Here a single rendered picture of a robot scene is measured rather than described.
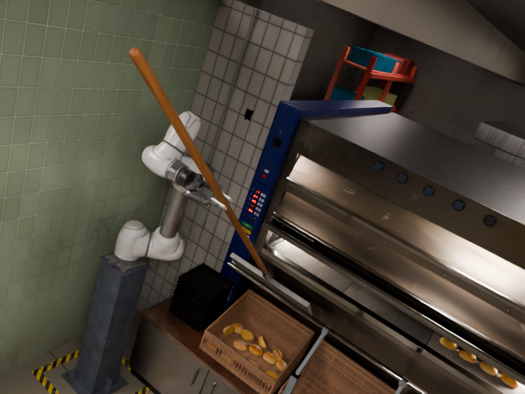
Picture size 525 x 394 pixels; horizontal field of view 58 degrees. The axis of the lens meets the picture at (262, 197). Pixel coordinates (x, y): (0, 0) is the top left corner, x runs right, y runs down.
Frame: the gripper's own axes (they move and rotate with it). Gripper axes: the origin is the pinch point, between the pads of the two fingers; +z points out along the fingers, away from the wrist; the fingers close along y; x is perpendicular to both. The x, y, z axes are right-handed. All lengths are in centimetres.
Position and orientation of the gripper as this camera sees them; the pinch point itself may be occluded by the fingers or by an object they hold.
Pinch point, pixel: (222, 199)
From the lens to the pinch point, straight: 181.8
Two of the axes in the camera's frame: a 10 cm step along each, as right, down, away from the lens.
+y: -5.9, 7.7, -2.6
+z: 7.9, 4.7, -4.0
